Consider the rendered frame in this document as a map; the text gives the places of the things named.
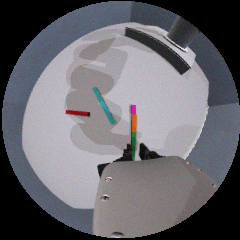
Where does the turquoise rod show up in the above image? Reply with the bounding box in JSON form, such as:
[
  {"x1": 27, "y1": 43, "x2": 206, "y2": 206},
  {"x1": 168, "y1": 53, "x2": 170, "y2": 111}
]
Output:
[{"x1": 92, "y1": 87, "x2": 116, "y2": 125}]

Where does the orange rod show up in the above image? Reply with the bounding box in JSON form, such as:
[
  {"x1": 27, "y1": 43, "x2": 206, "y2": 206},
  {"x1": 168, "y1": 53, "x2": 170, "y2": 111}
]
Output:
[{"x1": 131, "y1": 115, "x2": 137, "y2": 132}]

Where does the magenta block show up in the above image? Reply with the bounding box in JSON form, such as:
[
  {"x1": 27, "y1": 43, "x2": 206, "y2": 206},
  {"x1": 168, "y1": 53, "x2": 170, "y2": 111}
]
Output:
[{"x1": 131, "y1": 105, "x2": 136, "y2": 114}]

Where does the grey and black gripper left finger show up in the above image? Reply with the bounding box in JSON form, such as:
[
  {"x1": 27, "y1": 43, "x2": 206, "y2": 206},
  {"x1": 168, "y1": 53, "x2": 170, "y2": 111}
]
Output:
[{"x1": 97, "y1": 144, "x2": 133, "y2": 178}]

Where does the red rod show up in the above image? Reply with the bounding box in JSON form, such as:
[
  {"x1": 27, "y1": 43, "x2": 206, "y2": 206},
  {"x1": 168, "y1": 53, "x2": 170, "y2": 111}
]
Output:
[{"x1": 66, "y1": 110, "x2": 90, "y2": 116}]

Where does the green rod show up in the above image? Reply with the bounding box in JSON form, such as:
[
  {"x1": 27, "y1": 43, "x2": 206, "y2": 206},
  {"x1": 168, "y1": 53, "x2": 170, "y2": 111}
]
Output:
[{"x1": 131, "y1": 132, "x2": 136, "y2": 161}]

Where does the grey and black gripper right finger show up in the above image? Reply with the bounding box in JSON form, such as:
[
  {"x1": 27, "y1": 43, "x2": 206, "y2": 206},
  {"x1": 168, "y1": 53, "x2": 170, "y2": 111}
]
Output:
[{"x1": 139, "y1": 143, "x2": 166, "y2": 160}]

